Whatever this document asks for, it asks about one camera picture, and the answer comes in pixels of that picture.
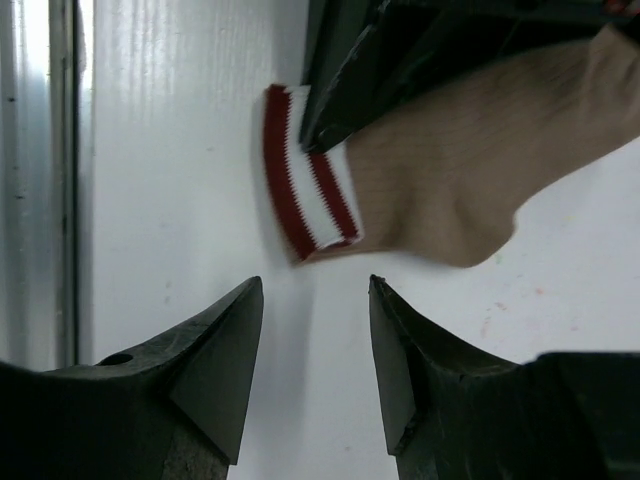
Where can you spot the aluminium mounting rail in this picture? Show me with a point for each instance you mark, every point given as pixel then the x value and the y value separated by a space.
pixel 38 126

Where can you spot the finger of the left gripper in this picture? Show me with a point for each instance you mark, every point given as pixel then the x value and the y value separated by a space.
pixel 345 48
pixel 432 42

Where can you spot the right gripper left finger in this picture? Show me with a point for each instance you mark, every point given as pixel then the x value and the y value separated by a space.
pixel 172 407

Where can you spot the brown sock with striped cuff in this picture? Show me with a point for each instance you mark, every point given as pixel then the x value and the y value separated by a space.
pixel 443 175

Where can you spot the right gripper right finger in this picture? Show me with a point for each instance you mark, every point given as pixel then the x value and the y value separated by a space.
pixel 453 411

